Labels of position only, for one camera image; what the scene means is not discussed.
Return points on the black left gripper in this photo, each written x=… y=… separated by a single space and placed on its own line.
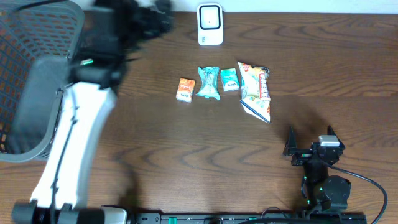
x=149 y=21

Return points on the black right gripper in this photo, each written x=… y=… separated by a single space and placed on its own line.
x=291 y=145

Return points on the yellow snack bag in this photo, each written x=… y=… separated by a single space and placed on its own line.
x=255 y=97

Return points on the orange tissue pack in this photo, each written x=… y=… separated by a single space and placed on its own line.
x=185 y=90

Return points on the teal snack packet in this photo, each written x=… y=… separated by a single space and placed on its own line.
x=209 y=76

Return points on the teal tissue pack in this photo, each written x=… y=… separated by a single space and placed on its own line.
x=229 y=79

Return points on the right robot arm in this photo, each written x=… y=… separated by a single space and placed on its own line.
x=325 y=192

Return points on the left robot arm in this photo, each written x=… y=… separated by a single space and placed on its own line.
x=112 y=29

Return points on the dark grey plastic basket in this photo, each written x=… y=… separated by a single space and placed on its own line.
x=38 y=38

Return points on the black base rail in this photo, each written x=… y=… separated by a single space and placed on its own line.
x=273 y=217

